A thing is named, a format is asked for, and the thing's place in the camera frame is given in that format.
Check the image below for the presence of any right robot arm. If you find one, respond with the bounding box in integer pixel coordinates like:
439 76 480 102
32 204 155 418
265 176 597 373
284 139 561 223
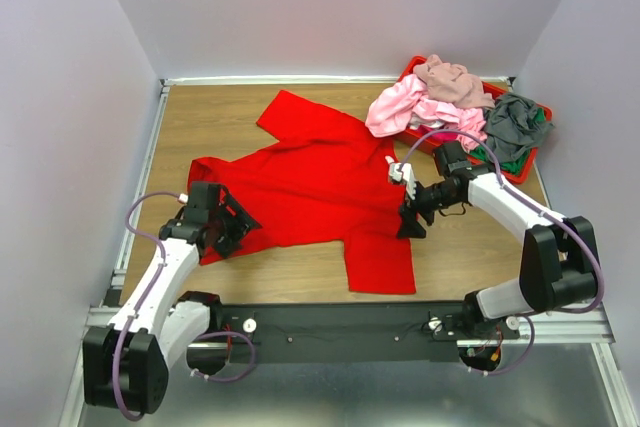
388 141 604 339

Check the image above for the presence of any aluminium left rail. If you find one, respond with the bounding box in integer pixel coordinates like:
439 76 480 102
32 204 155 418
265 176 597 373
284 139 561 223
102 80 171 306

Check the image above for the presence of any grey shirt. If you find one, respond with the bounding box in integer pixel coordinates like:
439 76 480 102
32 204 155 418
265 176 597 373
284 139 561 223
484 93 554 163

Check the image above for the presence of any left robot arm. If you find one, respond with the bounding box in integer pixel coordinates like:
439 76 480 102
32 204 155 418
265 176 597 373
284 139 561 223
81 181 260 422

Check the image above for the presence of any magenta shirt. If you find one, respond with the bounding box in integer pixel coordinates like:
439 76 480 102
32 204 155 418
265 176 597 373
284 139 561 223
416 124 460 143

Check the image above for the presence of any red plastic bin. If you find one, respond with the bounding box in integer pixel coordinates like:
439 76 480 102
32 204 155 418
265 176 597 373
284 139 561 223
395 55 538 184

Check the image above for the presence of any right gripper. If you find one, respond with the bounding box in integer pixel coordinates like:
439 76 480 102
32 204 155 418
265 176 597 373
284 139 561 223
395 176 461 240

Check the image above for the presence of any light pink shirt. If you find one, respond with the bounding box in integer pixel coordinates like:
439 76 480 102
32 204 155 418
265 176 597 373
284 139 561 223
365 74 488 142

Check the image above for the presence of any dusty pink shirt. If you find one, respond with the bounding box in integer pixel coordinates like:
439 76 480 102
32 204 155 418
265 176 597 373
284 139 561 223
412 54 495 109

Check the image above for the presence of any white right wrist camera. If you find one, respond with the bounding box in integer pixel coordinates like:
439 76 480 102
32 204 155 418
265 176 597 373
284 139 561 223
385 156 417 201

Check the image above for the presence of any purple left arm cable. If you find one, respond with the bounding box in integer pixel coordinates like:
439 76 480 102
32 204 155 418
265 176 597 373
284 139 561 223
114 190 189 422

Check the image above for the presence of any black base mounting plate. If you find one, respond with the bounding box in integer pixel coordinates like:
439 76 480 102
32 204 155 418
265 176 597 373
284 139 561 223
186 301 519 375

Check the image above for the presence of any red t-shirt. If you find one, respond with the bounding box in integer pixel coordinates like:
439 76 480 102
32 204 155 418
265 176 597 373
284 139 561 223
188 91 416 295

